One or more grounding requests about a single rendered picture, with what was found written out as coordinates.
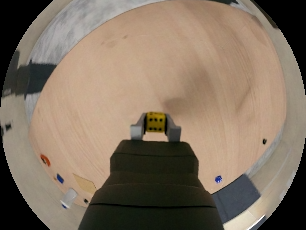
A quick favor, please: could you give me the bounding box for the small blue cube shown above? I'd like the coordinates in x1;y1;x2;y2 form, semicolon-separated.
214;176;222;184

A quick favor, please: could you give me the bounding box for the tan mat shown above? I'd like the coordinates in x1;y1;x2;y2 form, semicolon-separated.
72;172;97;193

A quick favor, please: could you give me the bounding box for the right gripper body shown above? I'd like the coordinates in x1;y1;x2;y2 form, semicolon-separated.
3;120;11;132

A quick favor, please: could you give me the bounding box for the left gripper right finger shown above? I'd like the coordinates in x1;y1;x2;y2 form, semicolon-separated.
165;114;182;142

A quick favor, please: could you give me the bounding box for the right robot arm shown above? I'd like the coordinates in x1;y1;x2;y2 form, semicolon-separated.
1;47;31;98

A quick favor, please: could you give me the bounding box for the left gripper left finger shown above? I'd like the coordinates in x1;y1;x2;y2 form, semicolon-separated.
130;112;148;140

